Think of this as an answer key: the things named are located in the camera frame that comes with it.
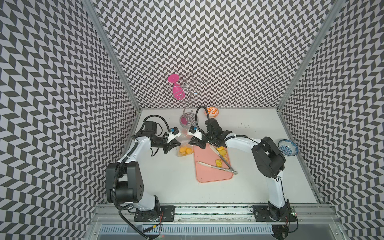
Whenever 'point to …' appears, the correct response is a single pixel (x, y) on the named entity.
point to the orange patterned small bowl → (213, 112)
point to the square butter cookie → (222, 152)
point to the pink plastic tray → (210, 156)
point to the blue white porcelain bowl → (288, 147)
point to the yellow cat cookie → (221, 148)
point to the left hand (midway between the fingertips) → (178, 143)
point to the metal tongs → (230, 170)
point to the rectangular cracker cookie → (218, 163)
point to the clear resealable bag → (186, 149)
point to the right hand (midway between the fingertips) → (191, 141)
